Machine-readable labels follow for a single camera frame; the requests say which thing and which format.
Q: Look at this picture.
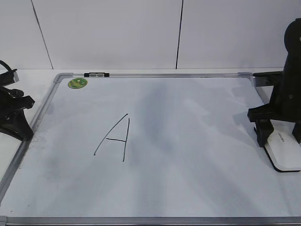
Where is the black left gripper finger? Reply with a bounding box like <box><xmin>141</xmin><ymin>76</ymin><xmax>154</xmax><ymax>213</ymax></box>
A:
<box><xmin>0</xmin><ymin>110</ymin><xmax>33</xmax><ymax>141</ymax></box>

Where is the round green magnet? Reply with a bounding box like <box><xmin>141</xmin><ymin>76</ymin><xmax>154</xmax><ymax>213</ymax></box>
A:
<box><xmin>68</xmin><ymin>78</ymin><xmax>88</xmax><ymax>89</ymax></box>

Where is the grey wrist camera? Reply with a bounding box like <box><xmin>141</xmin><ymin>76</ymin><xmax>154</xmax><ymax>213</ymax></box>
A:
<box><xmin>0</xmin><ymin>69</ymin><xmax>19</xmax><ymax>86</ymax></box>
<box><xmin>253</xmin><ymin>71</ymin><xmax>283</xmax><ymax>87</ymax></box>

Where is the white whiteboard eraser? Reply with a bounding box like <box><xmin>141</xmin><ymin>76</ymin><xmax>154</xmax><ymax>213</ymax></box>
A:
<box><xmin>264</xmin><ymin>126</ymin><xmax>301</xmax><ymax>172</ymax></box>

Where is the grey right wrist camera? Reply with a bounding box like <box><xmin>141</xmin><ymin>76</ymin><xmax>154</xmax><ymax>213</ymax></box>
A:
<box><xmin>253</xmin><ymin>71</ymin><xmax>283</xmax><ymax>87</ymax></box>

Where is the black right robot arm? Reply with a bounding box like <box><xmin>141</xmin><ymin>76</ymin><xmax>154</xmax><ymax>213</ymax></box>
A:
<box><xmin>247</xmin><ymin>18</ymin><xmax>301</xmax><ymax>147</ymax></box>

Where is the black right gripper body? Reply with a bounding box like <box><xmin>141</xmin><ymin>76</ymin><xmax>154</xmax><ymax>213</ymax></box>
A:
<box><xmin>247</xmin><ymin>82</ymin><xmax>301</xmax><ymax>123</ymax></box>

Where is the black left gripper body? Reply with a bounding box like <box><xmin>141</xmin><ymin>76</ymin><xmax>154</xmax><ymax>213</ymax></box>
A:
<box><xmin>0</xmin><ymin>86</ymin><xmax>35</xmax><ymax>122</ymax></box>

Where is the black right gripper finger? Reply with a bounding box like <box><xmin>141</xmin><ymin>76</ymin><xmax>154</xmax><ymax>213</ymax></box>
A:
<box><xmin>292</xmin><ymin>122</ymin><xmax>301</xmax><ymax>144</ymax></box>
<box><xmin>255</xmin><ymin>120</ymin><xmax>274</xmax><ymax>147</ymax></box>

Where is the white board with grey frame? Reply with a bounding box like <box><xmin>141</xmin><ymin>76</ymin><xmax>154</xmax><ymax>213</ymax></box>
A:
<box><xmin>0</xmin><ymin>73</ymin><xmax>301</xmax><ymax>226</ymax></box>

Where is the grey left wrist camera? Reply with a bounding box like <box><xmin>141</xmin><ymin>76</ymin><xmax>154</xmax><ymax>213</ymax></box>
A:
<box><xmin>0</xmin><ymin>69</ymin><xmax>19</xmax><ymax>86</ymax></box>

